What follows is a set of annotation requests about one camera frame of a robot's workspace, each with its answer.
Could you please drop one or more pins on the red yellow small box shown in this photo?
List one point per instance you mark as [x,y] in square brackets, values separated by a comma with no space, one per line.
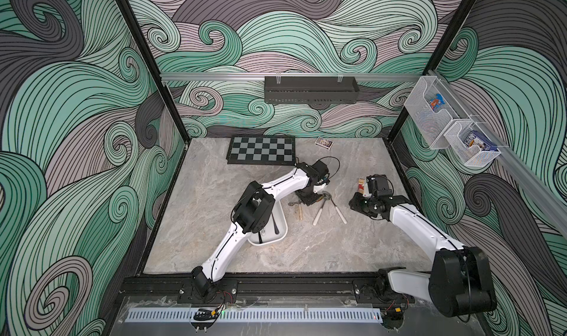
[363,187]

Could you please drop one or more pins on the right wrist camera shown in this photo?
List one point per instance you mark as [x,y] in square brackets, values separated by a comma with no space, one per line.
[379,186]

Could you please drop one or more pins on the aluminium back rail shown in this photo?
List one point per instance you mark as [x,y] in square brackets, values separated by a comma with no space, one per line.
[260,76]

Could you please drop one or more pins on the black spoon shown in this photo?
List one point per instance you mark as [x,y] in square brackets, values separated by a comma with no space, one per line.
[276,228]

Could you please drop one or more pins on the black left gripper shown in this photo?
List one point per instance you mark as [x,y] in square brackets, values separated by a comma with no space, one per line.
[308,202]

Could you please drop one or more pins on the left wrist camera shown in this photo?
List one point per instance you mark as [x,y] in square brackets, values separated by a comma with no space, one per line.
[318,173]

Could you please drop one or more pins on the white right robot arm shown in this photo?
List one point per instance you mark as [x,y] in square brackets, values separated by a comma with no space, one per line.
[459,282]

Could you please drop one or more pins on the small card box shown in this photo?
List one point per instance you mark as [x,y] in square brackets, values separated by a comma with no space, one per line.
[324,143]

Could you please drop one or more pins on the black wall tray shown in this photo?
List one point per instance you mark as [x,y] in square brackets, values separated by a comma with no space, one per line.
[311,90]

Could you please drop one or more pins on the blue card pack in bin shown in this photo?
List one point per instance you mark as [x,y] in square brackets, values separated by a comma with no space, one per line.
[477,138]

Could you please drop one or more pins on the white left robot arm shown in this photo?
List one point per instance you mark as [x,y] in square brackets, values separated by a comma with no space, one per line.
[255,217]

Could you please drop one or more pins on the clear wall bin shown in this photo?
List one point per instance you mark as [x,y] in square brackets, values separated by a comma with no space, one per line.
[432,125]
[472,157]

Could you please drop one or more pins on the clear wall bin lower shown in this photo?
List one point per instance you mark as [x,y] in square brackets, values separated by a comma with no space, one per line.
[472,157]

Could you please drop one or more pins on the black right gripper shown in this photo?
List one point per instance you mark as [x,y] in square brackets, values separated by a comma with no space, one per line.
[357,204]

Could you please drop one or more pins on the white rectangular storage box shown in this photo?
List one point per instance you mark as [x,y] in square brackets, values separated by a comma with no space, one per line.
[266,235]

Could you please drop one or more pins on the white slotted cable duct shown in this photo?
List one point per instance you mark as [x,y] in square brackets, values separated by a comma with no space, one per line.
[260,315]

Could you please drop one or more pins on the clear wall bin upper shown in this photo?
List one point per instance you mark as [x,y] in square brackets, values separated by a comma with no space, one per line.
[432,125]

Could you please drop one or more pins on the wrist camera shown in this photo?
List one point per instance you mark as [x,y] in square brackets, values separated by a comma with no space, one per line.
[318,173]
[379,186]

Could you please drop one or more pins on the blue red item in bin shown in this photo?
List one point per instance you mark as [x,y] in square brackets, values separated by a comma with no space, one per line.
[437,103]

